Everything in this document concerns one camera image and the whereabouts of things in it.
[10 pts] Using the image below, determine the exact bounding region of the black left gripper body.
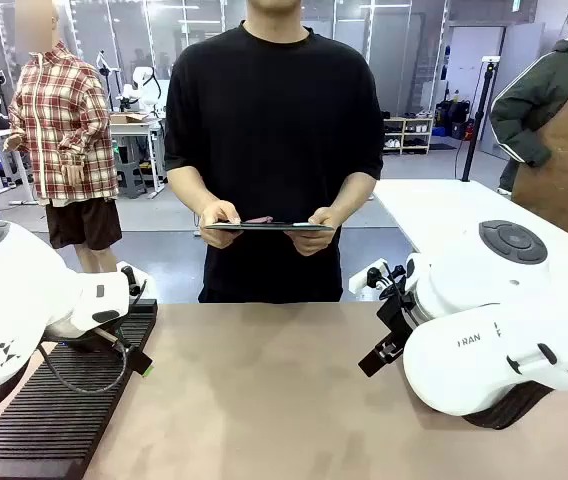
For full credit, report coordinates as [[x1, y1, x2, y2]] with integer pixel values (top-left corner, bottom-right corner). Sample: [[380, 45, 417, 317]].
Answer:
[[63, 323, 126, 354]]

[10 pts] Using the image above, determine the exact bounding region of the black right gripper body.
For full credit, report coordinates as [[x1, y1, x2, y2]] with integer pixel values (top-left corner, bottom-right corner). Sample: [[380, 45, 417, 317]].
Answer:
[[377, 294, 416, 347]]

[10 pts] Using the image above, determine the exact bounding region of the dark grey tablet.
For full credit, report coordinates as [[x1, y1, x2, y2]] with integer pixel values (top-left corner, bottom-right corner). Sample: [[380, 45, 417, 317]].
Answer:
[[201, 221, 336, 233]]

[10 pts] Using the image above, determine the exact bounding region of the person's left forearm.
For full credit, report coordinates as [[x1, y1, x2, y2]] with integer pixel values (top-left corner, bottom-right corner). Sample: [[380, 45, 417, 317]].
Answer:
[[331, 172, 381, 222]]

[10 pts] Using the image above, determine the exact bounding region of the person's right forearm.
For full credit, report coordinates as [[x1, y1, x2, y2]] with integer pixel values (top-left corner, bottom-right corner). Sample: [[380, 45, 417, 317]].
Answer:
[[165, 166, 221, 217]]

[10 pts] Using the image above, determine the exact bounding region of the black slotted PCB rack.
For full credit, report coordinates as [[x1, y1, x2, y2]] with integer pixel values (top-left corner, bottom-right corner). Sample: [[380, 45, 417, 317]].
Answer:
[[0, 298, 159, 480]]

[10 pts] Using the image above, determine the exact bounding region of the person's left hand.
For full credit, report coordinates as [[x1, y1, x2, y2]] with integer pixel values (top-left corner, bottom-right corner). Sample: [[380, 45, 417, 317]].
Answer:
[[291, 205, 341, 258]]

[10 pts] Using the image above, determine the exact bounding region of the person's right hand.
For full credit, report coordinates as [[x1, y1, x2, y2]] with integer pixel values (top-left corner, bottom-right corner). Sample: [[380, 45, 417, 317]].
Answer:
[[198, 199, 244, 250]]

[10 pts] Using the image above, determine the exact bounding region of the white background table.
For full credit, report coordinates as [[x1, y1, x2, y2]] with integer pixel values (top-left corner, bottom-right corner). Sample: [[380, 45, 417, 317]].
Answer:
[[371, 178, 568, 301]]

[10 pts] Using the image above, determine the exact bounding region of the grey plastic stool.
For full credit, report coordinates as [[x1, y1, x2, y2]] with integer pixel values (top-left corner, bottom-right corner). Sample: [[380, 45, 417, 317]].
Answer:
[[113, 159, 148, 200]]

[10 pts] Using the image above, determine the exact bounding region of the wooden shoe shelf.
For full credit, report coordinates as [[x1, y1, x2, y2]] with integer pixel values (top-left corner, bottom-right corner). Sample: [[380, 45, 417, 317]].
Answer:
[[382, 116, 436, 155]]

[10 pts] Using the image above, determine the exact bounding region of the black bags pile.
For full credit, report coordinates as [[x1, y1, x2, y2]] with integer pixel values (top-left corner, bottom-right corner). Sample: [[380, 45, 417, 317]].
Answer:
[[435, 98, 473, 141]]

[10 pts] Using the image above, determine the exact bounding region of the black tripod with white head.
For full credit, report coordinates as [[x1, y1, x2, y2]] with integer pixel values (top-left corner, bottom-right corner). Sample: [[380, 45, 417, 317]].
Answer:
[[461, 55, 501, 183]]

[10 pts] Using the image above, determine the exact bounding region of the white lab desk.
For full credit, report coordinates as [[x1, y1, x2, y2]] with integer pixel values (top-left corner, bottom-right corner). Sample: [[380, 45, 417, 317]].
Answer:
[[108, 117, 168, 200]]

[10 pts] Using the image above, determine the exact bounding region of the mannequin in plaid shirt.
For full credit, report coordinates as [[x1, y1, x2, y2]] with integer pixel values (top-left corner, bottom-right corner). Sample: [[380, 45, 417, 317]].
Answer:
[[2, 0, 123, 274]]

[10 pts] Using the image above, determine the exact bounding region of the cardboard box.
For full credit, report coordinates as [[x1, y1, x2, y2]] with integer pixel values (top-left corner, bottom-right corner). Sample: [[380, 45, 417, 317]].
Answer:
[[108, 113, 151, 126]]

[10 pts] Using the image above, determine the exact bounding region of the person in black t-shirt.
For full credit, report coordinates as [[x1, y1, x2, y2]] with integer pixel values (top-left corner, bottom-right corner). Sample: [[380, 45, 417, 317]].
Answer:
[[163, 0, 384, 305]]

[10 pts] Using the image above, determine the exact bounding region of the person in brown apron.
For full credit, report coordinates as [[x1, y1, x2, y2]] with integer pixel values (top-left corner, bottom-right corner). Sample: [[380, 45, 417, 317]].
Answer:
[[488, 0, 568, 236]]

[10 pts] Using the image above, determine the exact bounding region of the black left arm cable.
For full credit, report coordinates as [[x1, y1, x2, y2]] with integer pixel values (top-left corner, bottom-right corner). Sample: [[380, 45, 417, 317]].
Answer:
[[37, 319, 133, 395]]

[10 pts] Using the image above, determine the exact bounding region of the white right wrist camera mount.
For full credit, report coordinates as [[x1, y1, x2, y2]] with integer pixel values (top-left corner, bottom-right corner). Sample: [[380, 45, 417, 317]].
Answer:
[[348, 257, 391, 294]]

